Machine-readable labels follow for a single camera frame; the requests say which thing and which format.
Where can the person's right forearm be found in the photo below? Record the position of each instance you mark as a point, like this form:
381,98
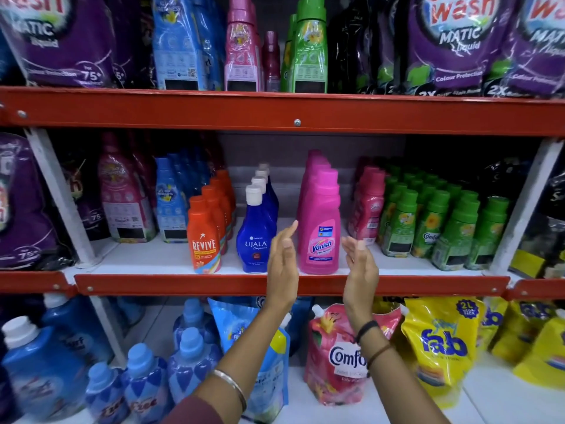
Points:
401,388

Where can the red metal shelf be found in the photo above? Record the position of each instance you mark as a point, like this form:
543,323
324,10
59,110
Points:
538,289
31,282
265,112

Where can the silver bangle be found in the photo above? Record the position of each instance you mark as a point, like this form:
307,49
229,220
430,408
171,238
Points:
231,381

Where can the person's left forearm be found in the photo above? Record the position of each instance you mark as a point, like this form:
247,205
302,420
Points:
247,353

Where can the small dark pink bottle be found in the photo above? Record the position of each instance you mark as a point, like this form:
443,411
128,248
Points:
370,211
354,203

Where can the light blue softener pouch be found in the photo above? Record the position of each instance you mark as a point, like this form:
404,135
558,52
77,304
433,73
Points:
273,375

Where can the group of small green bottles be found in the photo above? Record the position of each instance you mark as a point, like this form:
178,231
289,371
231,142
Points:
454,238

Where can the black pouch yellow label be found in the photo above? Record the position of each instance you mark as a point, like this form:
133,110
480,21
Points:
545,225

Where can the black purple detergent pouch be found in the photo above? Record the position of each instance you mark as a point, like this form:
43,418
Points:
348,48
386,48

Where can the large pink bottle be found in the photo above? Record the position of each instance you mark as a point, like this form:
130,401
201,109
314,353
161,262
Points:
143,167
126,203

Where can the person's right hand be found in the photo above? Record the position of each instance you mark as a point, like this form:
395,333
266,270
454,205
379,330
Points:
362,287

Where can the tall green bottle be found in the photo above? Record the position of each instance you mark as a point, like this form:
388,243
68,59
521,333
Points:
310,61
288,57

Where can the black wristband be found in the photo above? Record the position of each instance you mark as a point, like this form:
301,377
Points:
366,327

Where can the pink softener pouch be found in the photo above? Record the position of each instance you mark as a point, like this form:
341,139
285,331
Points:
335,348

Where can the yellow detergent pouch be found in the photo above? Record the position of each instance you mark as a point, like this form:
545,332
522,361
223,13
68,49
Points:
492,322
545,357
523,331
441,348

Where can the person's left hand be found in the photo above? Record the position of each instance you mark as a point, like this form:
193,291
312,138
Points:
282,278

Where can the pale blue checkered bottle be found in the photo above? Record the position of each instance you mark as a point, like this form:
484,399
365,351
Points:
190,366
106,397
194,317
145,388

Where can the olive yellow pouch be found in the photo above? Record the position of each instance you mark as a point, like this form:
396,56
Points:
388,304

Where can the bright pink bottle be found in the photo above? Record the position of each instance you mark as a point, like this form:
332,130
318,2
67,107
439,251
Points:
305,189
320,229
315,158
314,151

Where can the dark blue white-capped bottle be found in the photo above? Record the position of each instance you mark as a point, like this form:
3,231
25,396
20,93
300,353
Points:
262,173
265,166
259,183
256,242

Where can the large blue white-capped bottle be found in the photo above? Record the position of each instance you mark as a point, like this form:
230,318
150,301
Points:
39,375
79,331

